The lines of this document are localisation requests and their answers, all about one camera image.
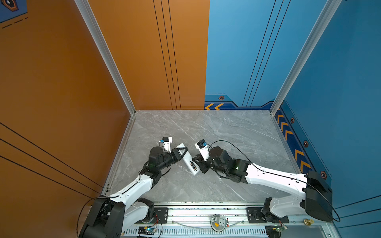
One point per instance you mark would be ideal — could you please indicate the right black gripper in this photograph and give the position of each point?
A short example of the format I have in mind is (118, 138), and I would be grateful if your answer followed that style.
(201, 163)

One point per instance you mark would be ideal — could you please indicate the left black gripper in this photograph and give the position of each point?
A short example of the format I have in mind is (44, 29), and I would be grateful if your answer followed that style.
(176, 155)

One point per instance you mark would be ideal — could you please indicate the white remote control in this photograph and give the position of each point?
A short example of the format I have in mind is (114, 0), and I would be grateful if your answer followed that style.
(187, 160)

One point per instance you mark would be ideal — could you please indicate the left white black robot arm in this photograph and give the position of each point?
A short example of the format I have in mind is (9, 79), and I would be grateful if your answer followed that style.
(111, 215)

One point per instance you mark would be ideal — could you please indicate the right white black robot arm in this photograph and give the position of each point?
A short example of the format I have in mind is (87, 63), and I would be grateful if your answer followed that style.
(308, 194)

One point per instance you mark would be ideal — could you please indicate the round grey power socket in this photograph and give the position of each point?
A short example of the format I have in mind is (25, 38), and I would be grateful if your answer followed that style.
(218, 223)

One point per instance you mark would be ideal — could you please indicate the green circuit board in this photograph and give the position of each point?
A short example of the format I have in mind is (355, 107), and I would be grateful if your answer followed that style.
(147, 231)

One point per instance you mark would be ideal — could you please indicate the right small circuit board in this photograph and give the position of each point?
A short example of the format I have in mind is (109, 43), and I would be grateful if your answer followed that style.
(280, 228)

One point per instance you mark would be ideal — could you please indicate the brass knob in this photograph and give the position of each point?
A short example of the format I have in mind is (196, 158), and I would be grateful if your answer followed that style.
(308, 222)

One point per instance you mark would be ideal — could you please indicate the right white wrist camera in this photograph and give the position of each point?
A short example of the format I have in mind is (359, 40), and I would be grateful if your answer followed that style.
(203, 148)

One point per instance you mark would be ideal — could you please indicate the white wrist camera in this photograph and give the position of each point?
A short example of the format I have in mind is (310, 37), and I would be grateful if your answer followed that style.
(203, 148)
(166, 143)

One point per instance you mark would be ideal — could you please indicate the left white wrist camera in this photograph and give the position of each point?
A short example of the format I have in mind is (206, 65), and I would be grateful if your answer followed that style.
(166, 143)

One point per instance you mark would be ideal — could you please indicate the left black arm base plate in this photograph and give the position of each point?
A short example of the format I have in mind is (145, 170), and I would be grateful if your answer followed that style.
(161, 213)

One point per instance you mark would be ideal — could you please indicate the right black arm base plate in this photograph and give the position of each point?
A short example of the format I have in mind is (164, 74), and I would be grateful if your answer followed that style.
(260, 215)

